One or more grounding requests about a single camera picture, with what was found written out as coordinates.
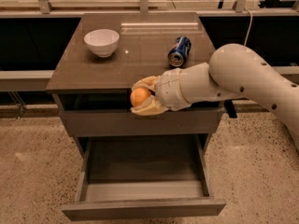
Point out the orange ball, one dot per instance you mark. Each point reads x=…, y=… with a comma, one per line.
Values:
x=139, y=95

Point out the metal railing frame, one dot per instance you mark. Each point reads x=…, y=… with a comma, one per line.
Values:
x=140, y=3

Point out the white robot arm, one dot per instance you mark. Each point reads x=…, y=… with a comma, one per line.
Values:
x=233, y=71

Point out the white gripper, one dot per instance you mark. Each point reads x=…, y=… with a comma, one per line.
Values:
x=169, y=89

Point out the grey middle drawer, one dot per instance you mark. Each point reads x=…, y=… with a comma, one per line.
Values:
x=95, y=123

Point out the blue soda can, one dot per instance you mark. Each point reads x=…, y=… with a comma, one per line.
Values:
x=178, y=55

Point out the white ceramic bowl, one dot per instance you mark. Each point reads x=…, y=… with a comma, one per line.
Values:
x=102, y=42

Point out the open bottom grey drawer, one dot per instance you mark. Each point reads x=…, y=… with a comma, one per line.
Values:
x=143, y=177

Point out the grey drawer cabinet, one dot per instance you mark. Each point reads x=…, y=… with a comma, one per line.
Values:
x=84, y=82

